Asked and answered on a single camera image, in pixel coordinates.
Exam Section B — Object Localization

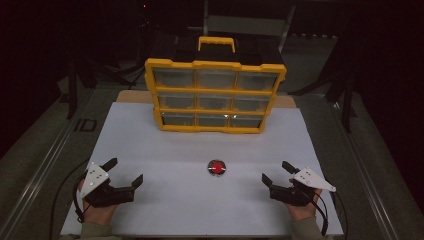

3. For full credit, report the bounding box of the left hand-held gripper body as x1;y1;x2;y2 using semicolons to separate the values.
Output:
79;161;136;209

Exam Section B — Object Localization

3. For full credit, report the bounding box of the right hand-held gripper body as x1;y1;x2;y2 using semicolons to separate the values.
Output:
269;166;337;207

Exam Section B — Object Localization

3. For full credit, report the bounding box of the round red and black disc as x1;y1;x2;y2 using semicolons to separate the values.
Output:
207;159;227;177

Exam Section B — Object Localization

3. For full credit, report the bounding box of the single clear plastic drawer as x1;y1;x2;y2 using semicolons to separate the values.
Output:
195;68;238;90

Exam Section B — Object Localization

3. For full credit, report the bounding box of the yellow and black organizer cabinet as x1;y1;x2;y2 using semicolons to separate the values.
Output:
144;33;288;135

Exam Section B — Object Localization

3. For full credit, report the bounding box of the person's right hand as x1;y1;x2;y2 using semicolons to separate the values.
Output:
284;178;324;222

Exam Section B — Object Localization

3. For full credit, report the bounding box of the person's left hand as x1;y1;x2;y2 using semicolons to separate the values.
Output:
77;179;118;226

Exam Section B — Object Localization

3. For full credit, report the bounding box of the white table sheet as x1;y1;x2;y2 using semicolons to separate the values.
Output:
60;101;344;238

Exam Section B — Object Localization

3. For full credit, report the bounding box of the black stand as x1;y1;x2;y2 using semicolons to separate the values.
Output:
64;56;81;120
288;49;356;134

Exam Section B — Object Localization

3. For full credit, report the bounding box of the group of clear cabinet drawers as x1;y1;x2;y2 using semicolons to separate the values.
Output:
152;67;279;129

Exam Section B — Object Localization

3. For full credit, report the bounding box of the grey metal stand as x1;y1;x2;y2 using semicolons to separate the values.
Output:
201;0;298;53

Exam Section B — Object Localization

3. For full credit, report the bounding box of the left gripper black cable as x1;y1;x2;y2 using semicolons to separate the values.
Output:
49;159;93;240

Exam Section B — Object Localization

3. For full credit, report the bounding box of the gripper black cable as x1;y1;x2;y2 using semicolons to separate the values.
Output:
49;159;93;240
311;189;349;240

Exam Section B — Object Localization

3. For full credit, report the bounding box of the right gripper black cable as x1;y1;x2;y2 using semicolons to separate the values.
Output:
311;189;349;240

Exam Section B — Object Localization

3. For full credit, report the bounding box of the aluminium rail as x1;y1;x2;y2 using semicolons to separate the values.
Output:
329;99;401;240
0;109;84;240

